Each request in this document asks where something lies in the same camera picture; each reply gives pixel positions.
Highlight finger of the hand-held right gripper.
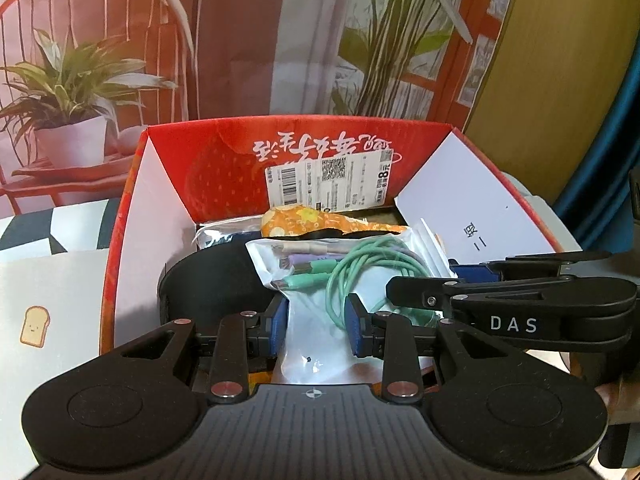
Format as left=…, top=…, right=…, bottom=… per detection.
left=386, top=275, right=576, bottom=312
left=448, top=251, right=613, bottom=285

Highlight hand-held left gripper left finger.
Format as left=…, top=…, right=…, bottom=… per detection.
left=120, top=294, right=290, bottom=405

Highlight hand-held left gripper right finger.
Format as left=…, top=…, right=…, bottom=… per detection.
left=344, top=292, right=501, bottom=405

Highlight clear bag of cables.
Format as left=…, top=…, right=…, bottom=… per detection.
left=245, top=232, right=437, bottom=387

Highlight red strawberry print cardboard box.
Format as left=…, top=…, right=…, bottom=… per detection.
left=100, top=115, right=571, bottom=392

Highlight white paper packets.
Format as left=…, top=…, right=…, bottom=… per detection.
left=409, top=219, right=460, bottom=280

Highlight black round pouch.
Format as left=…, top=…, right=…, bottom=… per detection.
left=157, top=244, right=283, bottom=332

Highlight orange patterned cloth item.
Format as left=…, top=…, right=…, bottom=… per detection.
left=262, top=204, right=408, bottom=239

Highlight teal curtain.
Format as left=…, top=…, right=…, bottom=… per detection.
left=550, top=57, right=640, bottom=251

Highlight patterned white tablecloth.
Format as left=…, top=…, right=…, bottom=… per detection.
left=0, top=172, right=583, bottom=466

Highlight wooden wall panel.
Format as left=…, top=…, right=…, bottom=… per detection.
left=465, top=0, right=640, bottom=188

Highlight printed room scene wall backdrop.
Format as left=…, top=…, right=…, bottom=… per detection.
left=0, top=0, right=521, bottom=218

